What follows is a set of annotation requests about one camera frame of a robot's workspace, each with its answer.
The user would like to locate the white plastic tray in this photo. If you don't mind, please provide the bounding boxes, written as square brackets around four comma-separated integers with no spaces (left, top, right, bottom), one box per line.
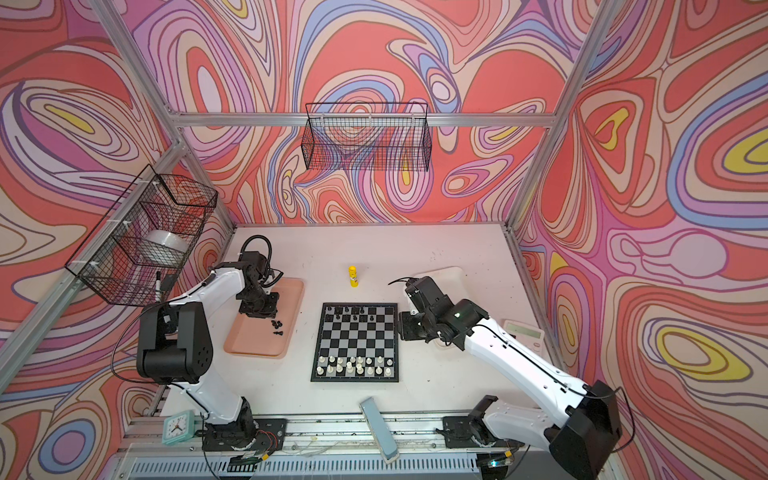
[417,266,474,303]

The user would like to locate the green alarm clock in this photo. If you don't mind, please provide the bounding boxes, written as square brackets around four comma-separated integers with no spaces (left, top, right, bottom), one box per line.
[161,410,196,445]

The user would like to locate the grey stapler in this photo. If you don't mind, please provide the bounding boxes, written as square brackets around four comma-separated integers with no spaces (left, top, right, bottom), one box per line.
[360,397,399,464]

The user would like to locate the left black wire basket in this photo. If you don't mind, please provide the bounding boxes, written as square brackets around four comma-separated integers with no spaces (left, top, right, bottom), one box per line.
[65,166,218,307]

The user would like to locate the pink calculator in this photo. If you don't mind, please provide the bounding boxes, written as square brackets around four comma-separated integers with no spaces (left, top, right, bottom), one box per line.
[502,319,545,356]

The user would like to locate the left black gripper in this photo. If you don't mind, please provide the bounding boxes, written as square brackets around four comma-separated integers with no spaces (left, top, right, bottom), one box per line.
[239,285,280,316]

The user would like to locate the black wire basket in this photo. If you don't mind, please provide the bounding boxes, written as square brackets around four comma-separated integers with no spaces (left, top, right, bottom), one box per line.
[301,101,432,172]
[65,166,218,307]

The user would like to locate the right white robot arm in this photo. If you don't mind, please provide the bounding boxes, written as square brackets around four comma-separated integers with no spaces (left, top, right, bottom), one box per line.
[402,276,622,479]

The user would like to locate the black marker pen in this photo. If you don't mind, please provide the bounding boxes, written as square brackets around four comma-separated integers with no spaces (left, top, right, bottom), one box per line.
[154,270,163,303]

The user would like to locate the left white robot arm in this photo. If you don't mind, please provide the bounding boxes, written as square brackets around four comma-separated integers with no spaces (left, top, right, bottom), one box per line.
[136,251,281,437]

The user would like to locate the back black wire basket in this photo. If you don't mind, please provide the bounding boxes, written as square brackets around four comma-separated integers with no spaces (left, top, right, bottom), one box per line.
[301,101,432,172]

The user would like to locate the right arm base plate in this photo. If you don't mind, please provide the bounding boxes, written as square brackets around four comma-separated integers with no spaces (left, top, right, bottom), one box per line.
[436,416,507,449]

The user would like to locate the pink plastic tray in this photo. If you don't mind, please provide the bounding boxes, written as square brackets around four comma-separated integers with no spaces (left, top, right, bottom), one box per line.
[223,278,305,360]

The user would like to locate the black and silver chessboard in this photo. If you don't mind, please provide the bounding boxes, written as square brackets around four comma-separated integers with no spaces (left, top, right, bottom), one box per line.
[311,302,400,383]

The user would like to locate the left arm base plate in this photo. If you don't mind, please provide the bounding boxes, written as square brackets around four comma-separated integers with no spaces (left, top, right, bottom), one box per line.
[202,418,288,453]

